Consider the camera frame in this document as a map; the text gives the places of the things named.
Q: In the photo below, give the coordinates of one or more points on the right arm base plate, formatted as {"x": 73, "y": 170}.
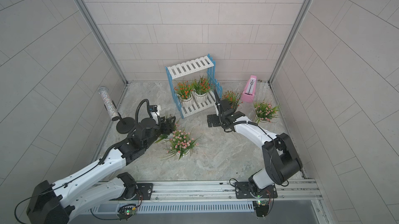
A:
{"x": 244, "y": 190}

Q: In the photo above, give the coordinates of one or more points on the pink flower pot right corner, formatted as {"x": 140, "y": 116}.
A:
{"x": 265, "y": 111}

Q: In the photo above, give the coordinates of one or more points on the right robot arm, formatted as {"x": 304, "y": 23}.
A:
{"x": 281, "y": 159}

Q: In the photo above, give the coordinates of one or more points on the blue white wooden rack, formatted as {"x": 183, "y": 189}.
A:
{"x": 188, "y": 71}

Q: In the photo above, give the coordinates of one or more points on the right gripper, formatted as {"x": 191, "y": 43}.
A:
{"x": 215, "y": 122}

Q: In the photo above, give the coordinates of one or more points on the glitter tube on black stand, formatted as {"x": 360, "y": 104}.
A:
{"x": 113, "y": 108}

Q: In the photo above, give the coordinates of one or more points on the red flower pot front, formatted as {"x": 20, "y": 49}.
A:
{"x": 201, "y": 88}

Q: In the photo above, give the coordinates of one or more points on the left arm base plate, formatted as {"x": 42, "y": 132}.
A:
{"x": 141, "y": 191}

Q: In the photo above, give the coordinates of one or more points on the red flower pot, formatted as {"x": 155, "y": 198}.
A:
{"x": 184, "y": 92}
{"x": 201, "y": 88}
{"x": 234, "y": 99}

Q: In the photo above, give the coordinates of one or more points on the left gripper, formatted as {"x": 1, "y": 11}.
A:
{"x": 164, "y": 124}

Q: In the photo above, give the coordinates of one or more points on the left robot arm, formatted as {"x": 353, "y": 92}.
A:
{"x": 62, "y": 201}

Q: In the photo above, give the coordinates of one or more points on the pink metronome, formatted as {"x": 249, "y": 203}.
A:
{"x": 248, "y": 95}

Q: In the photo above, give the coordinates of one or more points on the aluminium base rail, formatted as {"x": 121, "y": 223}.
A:
{"x": 217, "y": 196}

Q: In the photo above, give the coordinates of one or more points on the pink flower pot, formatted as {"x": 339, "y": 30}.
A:
{"x": 181, "y": 143}
{"x": 162, "y": 136}

